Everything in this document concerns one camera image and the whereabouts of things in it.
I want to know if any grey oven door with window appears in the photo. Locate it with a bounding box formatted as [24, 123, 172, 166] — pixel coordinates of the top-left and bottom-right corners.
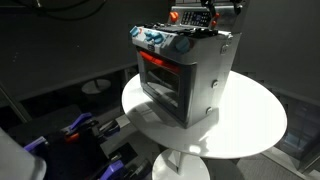
[136, 48, 198, 128]

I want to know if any grey metal frame bar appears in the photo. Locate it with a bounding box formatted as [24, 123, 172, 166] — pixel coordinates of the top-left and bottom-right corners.
[0, 83, 33, 124]

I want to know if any large blue stove knob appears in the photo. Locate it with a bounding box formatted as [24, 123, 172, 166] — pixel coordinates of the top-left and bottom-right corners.
[175, 36, 191, 54]

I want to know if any black keypad panel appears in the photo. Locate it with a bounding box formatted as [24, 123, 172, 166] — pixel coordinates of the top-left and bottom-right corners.
[181, 10, 213, 28]

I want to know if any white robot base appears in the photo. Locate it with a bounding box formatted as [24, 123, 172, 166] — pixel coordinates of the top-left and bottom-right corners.
[0, 128, 48, 180]

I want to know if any orange round stove knob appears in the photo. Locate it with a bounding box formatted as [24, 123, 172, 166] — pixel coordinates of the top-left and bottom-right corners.
[168, 11, 180, 24]

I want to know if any grey round stool base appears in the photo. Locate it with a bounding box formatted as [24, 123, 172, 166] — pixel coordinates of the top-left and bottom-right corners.
[81, 78, 113, 96]

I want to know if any grey toy stove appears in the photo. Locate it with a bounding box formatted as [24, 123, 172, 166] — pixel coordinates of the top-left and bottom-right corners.
[129, 4, 243, 129]

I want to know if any orange oven door handle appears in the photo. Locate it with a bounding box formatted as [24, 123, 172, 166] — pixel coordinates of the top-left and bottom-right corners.
[138, 50, 181, 74]

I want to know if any black burner grate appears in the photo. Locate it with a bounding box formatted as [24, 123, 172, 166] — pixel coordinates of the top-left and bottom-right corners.
[143, 22, 219, 38]

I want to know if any purple clamp with orange grip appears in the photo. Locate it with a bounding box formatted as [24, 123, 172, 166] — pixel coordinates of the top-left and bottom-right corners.
[63, 112, 95, 144]

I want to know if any dark storage cabinet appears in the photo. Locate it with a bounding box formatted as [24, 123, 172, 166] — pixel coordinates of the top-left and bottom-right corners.
[276, 93, 320, 174]

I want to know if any black and purple clamp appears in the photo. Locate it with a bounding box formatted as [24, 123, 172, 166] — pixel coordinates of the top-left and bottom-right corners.
[99, 120, 121, 138]

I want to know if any white round table base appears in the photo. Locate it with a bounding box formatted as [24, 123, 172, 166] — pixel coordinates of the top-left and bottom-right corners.
[152, 148, 211, 180]

